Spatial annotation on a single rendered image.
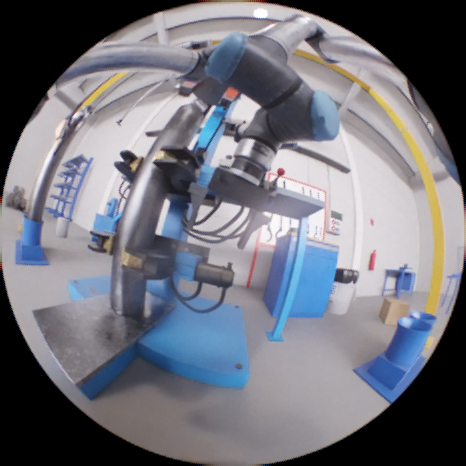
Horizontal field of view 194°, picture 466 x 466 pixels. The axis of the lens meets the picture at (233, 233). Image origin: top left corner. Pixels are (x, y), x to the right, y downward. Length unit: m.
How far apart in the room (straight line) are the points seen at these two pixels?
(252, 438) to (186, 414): 0.24
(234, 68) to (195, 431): 0.83
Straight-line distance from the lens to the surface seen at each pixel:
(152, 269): 0.60
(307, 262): 1.60
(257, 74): 0.21
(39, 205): 1.74
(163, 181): 0.73
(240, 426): 0.67
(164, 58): 0.54
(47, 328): 0.75
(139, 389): 0.71
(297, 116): 0.23
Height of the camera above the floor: 0.62
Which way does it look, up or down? 7 degrees up
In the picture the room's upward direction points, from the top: 13 degrees clockwise
